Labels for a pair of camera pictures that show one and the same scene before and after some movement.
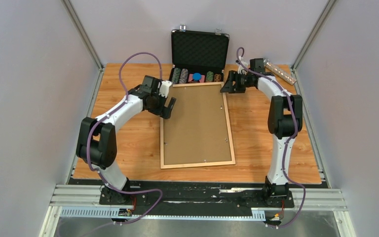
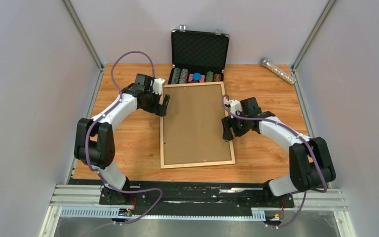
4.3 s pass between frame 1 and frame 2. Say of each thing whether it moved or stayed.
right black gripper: moved
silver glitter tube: stayed
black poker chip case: stayed
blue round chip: stayed
